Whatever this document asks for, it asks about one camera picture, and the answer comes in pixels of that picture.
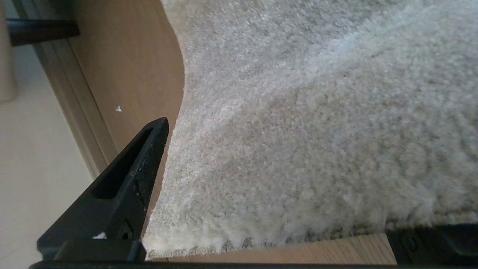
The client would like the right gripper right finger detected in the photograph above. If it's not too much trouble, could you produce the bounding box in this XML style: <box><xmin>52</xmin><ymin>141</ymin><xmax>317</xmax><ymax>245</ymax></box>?
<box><xmin>386</xmin><ymin>223</ymin><xmax>478</xmax><ymax>266</ymax></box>

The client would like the black furniture bar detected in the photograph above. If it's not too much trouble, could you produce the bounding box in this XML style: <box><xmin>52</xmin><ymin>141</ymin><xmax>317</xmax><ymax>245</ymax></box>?
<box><xmin>6</xmin><ymin>19</ymin><xmax>80</xmax><ymax>47</ymax></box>

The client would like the grey floor threshold strip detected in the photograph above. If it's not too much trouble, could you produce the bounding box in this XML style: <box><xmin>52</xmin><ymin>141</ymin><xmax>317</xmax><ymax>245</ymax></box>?
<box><xmin>11</xmin><ymin>0</ymin><xmax>118</xmax><ymax>180</ymax></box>

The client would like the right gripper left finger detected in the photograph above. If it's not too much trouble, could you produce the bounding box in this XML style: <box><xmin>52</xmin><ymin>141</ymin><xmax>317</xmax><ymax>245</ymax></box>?
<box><xmin>37</xmin><ymin>117</ymin><xmax>170</xmax><ymax>262</ymax></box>

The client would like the white shaggy rug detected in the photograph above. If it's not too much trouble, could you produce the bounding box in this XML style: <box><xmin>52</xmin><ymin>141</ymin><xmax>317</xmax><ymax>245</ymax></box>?
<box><xmin>142</xmin><ymin>0</ymin><xmax>478</xmax><ymax>260</ymax></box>

